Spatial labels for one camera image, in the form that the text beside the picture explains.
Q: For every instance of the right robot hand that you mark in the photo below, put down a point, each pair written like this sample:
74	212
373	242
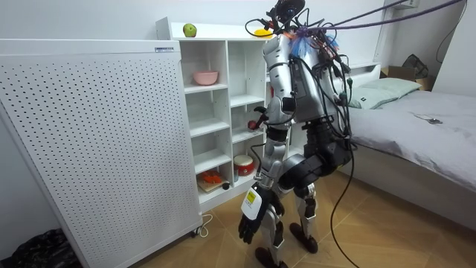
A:
262	117

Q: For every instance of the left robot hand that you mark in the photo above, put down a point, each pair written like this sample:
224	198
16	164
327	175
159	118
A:
252	203

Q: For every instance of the red round soft toy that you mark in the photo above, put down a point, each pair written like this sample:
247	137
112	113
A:
251	125

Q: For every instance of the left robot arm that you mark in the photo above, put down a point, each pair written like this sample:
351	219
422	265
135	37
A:
277	82

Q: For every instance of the small black round item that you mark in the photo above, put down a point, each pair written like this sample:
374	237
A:
225	186

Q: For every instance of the red and white drum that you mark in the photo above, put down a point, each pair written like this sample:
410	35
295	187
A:
243	165

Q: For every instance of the wooden cutting board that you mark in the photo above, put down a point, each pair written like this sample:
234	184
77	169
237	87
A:
210	185

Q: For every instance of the orange toy food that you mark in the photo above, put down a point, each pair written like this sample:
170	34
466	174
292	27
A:
212	177

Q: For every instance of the white shelf unit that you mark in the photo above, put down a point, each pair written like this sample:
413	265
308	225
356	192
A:
212	108

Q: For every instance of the robot body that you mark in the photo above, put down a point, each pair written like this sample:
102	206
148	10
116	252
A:
308	89

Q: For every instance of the robot legs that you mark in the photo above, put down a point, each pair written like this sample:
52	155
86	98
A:
297	171

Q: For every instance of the pink bowl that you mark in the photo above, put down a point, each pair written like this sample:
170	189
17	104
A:
205	78

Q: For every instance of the yellow soft toy fruit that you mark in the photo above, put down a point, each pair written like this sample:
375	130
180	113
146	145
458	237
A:
263	33

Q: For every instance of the light green pillow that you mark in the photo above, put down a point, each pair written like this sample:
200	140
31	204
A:
392	86
368	98

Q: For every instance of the green apple soft toy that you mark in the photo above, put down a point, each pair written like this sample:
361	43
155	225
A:
189	30

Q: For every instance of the cardboard box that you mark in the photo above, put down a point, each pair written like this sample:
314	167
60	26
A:
399	73

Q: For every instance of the grey bed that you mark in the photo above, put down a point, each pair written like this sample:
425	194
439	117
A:
416	149

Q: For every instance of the white perforated panel cabinet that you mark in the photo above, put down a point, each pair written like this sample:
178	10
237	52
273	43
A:
100	149

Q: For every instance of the dark bag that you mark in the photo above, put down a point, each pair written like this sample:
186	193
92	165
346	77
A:
415	65

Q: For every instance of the small dark device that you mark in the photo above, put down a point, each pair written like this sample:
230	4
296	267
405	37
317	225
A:
434	121

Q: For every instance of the black plastic bag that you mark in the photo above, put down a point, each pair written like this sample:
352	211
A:
41	251

